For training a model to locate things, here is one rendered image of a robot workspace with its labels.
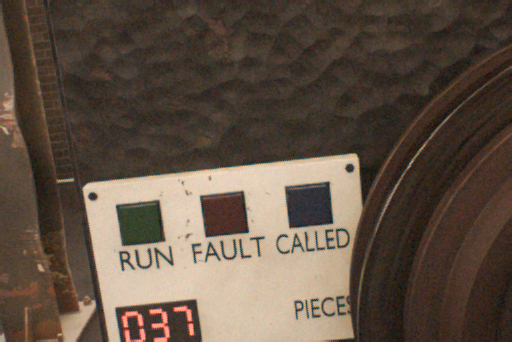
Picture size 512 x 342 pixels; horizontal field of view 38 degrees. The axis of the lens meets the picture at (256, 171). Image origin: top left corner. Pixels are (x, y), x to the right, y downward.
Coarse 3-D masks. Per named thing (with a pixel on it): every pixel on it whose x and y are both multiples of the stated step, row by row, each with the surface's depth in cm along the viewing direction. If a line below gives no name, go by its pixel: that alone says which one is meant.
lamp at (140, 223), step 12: (144, 204) 70; (156, 204) 70; (120, 216) 71; (132, 216) 70; (144, 216) 70; (156, 216) 70; (132, 228) 71; (144, 228) 71; (156, 228) 71; (132, 240) 71; (144, 240) 71; (156, 240) 71
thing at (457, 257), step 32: (480, 160) 54; (448, 192) 56; (480, 192) 54; (448, 224) 55; (480, 224) 54; (416, 256) 57; (448, 256) 56; (480, 256) 54; (416, 288) 56; (448, 288) 56; (480, 288) 54; (416, 320) 57; (448, 320) 56; (480, 320) 55
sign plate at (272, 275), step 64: (128, 192) 71; (192, 192) 70; (256, 192) 70; (128, 256) 72; (192, 256) 72; (256, 256) 72; (320, 256) 72; (128, 320) 73; (192, 320) 73; (256, 320) 73; (320, 320) 73
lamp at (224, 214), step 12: (204, 204) 70; (216, 204) 70; (228, 204) 70; (240, 204) 70; (216, 216) 70; (228, 216) 70; (240, 216) 70; (216, 228) 71; (228, 228) 71; (240, 228) 71
